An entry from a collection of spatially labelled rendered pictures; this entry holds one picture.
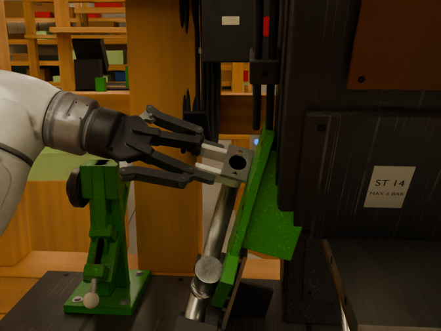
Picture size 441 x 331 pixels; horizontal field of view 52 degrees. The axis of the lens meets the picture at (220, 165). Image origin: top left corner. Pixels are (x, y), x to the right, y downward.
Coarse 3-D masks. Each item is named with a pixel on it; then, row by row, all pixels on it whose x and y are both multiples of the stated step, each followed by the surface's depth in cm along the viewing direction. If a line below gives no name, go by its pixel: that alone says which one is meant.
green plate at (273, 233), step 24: (264, 120) 66; (264, 144) 55; (264, 168) 56; (264, 192) 58; (240, 216) 59; (264, 216) 59; (288, 216) 59; (240, 240) 59; (264, 240) 60; (288, 240) 60
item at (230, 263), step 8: (232, 256) 59; (224, 264) 59; (232, 264) 59; (224, 272) 58; (232, 272) 58; (224, 280) 57; (232, 280) 58; (216, 288) 63; (224, 288) 59; (216, 296) 62; (224, 296) 61; (216, 304) 65
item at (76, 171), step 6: (78, 168) 84; (72, 174) 83; (78, 174) 83; (72, 180) 82; (78, 180) 82; (66, 186) 84; (72, 186) 82; (78, 186) 82; (66, 192) 84; (72, 192) 82; (78, 192) 82; (72, 198) 82; (78, 198) 82; (72, 204) 83; (78, 204) 83; (84, 204) 85
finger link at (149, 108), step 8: (152, 112) 71; (160, 112) 71; (160, 120) 71; (168, 120) 70; (176, 120) 70; (168, 128) 72; (176, 128) 71; (184, 128) 70; (192, 128) 70; (200, 128) 70
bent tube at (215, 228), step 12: (228, 156) 67; (240, 156) 68; (252, 156) 67; (228, 168) 66; (240, 168) 70; (240, 180) 65; (228, 192) 72; (216, 204) 76; (228, 204) 74; (216, 216) 75; (228, 216) 75; (216, 228) 75; (216, 240) 74; (204, 252) 73; (216, 252) 73; (192, 300) 68; (204, 300) 69; (192, 312) 67; (204, 312) 68
